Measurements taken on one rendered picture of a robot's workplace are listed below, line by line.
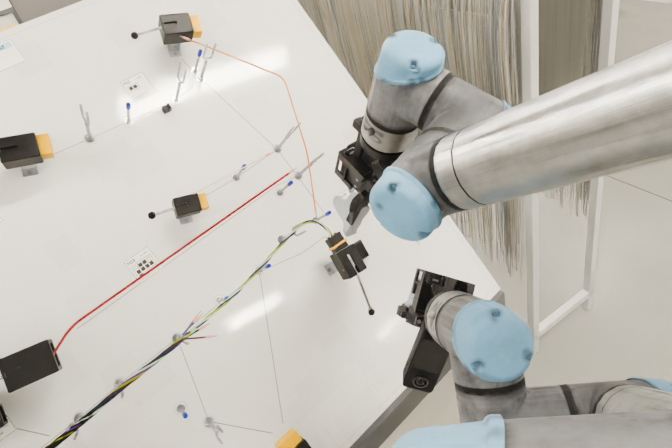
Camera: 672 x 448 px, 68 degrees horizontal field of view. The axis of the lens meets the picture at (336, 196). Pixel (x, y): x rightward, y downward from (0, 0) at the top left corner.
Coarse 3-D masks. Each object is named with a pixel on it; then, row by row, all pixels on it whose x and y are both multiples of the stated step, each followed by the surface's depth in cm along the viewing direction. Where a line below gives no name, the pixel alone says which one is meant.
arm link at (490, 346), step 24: (456, 312) 55; (480, 312) 51; (504, 312) 51; (456, 336) 52; (480, 336) 50; (504, 336) 50; (528, 336) 50; (456, 360) 54; (480, 360) 50; (504, 360) 50; (528, 360) 51; (480, 384) 52; (504, 384) 51
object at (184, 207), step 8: (176, 200) 90; (184, 200) 90; (192, 200) 91; (176, 208) 89; (184, 208) 90; (192, 208) 90; (200, 208) 91; (152, 216) 89; (176, 216) 91; (184, 216) 92
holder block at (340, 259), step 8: (344, 248) 98; (352, 248) 98; (336, 256) 98; (344, 256) 97; (352, 256) 98; (360, 256) 99; (336, 264) 99; (344, 264) 97; (360, 264) 98; (344, 272) 98; (352, 272) 97
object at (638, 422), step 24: (408, 432) 21; (432, 432) 20; (456, 432) 19; (480, 432) 19; (504, 432) 18; (528, 432) 18; (552, 432) 18; (576, 432) 18; (600, 432) 18; (624, 432) 18; (648, 432) 17
